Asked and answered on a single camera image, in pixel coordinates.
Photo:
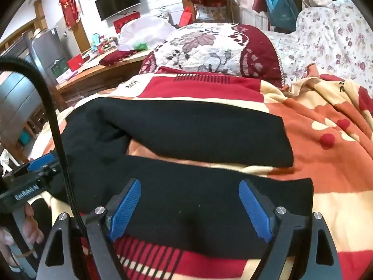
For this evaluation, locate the red floral quilted cushion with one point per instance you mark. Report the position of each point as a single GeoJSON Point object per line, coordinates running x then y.
{"type": "Point", "coordinates": [209, 49]}

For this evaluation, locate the wooden cabinet desk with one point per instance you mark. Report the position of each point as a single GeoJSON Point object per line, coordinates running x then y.
{"type": "Point", "coordinates": [96, 75]}

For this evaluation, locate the dark wooden chair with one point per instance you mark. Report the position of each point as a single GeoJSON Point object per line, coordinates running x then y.
{"type": "Point", "coordinates": [17, 99]}

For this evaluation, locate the green box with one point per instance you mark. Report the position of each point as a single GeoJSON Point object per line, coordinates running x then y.
{"type": "Point", "coordinates": [59, 68]}

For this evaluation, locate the white plastic bag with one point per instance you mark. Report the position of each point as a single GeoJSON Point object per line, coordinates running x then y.
{"type": "Point", "coordinates": [145, 30]}

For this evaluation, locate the red orange printed blanket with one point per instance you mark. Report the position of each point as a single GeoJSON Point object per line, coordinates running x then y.
{"type": "Point", "coordinates": [306, 157]}

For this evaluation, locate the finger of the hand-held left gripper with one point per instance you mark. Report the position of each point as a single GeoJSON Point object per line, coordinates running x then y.
{"type": "Point", "coordinates": [40, 163]}

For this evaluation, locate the blue toy figure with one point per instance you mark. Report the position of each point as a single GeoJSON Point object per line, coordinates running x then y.
{"type": "Point", "coordinates": [96, 39]}

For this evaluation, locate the teal bag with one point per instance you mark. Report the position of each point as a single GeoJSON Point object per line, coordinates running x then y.
{"type": "Point", "coordinates": [279, 11]}

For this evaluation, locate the red gift box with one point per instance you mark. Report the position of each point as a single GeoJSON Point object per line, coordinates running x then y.
{"type": "Point", "coordinates": [75, 63]}

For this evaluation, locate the red paper bag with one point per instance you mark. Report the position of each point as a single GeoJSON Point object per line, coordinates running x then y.
{"type": "Point", "coordinates": [185, 16]}

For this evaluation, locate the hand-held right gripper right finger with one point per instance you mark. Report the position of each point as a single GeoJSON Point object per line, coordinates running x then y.
{"type": "Point", "coordinates": [256, 210]}

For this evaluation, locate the white floral bedsheet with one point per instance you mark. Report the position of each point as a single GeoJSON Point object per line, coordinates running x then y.
{"type": "Point", "coordinates": [335, 35]}

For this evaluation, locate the black wall television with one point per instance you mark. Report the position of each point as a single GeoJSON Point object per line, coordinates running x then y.
{"type": "Point", "coordinates": [116, 1]}

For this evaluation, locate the black pants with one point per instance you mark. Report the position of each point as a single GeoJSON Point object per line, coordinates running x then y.
{"type": "Point", "coordinates": [174, 128]}

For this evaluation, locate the grey refrigerator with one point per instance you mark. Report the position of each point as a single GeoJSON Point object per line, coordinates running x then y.
{"type": "Point", "coordinates": [46, 49]}

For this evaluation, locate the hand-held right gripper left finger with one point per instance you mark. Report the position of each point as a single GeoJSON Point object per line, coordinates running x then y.
{"type": "Point", "coordinates": [125, 210]}

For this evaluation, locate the red wall poster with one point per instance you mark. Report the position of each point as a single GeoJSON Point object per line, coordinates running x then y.
{"type": "Point", "coordinates": [122, 23]}

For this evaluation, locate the person's left hand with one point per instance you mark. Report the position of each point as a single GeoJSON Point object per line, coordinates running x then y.
{"type": "Point", "coordinates": [32, 227]}

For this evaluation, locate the dark red cloth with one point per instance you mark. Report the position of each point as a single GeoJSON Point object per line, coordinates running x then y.
{"type": "Point", "coordinates": [116, 57]}

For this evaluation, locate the red hanging wall decoration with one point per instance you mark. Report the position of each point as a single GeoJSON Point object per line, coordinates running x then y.
{"type": "Point", "coordinates": [70, 5]}

